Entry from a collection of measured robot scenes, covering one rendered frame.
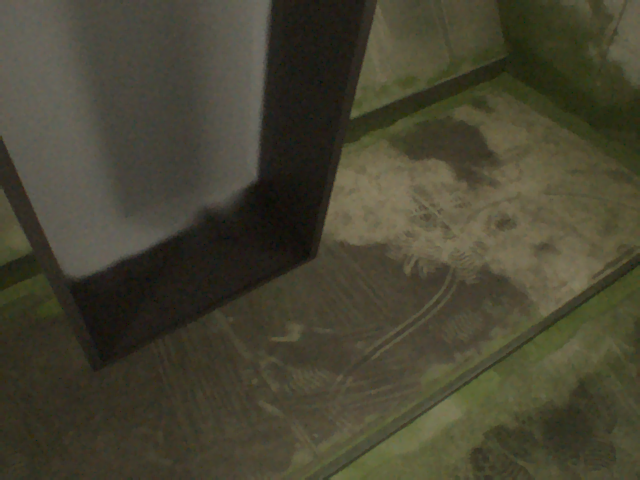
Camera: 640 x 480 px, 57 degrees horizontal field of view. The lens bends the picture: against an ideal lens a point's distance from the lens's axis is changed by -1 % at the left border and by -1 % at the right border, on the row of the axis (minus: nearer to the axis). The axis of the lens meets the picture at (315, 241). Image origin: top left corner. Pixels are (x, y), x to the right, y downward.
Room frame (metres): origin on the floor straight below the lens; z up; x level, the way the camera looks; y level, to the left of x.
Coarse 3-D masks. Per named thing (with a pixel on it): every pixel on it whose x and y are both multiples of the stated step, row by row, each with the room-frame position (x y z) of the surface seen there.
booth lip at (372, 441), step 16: (624, 272) 1.33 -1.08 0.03; (592, 288) 1.25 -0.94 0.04; (576, 304) 1.19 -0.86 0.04; (544, 320) 1.12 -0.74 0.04; (528, 336) 1.06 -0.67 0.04; (496, 352) 1.00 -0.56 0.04; (512, 352) 1.02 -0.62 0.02; (480, 368) 0.95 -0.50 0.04; (448, 384) 0.89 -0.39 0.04; (464, 384) 0.90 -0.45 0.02; (432, 400) 0.84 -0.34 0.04; (400, 416) 0.79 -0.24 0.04; (416, 416) 0.80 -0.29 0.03; (384, 432) 0.74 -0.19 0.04; (352, 448) 0.70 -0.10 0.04; (368, 448) 0.70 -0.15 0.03; (336, 464) 0.65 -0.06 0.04
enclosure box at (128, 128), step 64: (0, 0) 0.92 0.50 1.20; (64, 0) 0.98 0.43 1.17; (128, 0) 1.05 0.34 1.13; (192, 0) 1.13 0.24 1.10; (256, 0) 1.21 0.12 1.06; (320, 0) 1.03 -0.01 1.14; (0, 64) 0.92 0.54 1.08; (64, 64) 0.99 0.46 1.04; (128, 64) 1.06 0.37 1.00; (192, 64) 1.15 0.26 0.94; (256, 64) 1.23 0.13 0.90; (320, 64) 1.02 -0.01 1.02; (0, 128) 0.92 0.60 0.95; (64, 128) 0.99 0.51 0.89; (128, 128) 1.08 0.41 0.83; (192, 128) 1.18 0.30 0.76; (256, 128) 1.25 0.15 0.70; (320, 128) 1.02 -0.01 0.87; (64, 192) 1.00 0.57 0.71; (128, 192) 1.09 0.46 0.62; (192, 192) 1.20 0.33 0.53; (256, 192) 1.22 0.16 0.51; (320, 192) 1.01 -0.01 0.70; (64, 256) 0.97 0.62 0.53; (128, 256) 0.98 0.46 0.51; (192, 256) 1.00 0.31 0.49; (256, 256) 1.01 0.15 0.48; (128, 320) 0.81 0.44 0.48; (192, 320) 0.82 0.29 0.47
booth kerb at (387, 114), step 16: (480, 64) 2.46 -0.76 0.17; (496, 64) 2.51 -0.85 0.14; (448, 80) 2.33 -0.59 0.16; (464, 80) 2.39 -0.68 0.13; (480, 80) 2.46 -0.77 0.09; (416, 96) 2.23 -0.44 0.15; (432, 96) 2.29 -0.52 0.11; (448, 96) 2.34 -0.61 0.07; (368, 112) 2.08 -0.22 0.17; (384, 112) 2.13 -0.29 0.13; (400, 112) 2.18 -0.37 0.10; (416, 112) 2.24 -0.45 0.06; (352, 128) 2.04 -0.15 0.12; (368, 128) 2.09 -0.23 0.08; (16, 256) 1.28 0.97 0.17; (32, 256) 1.30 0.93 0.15; (0, 272) 1.24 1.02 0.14; (16, 272) 1.26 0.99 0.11; (32, 272) 1.29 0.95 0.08; (0, 288) 1.22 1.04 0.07
